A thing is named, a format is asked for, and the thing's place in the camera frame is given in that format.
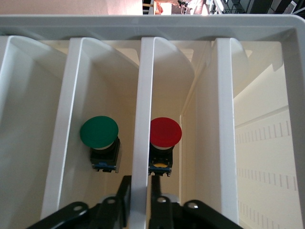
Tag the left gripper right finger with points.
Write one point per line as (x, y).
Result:
(162, 212)

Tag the red mushroom push button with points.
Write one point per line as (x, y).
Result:
(165, 131)

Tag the white drawer cabinet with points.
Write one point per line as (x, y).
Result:
(166, 26)

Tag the green mushroom push button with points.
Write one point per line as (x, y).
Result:
(98, 131)

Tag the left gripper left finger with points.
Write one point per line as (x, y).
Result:
(119, 210)

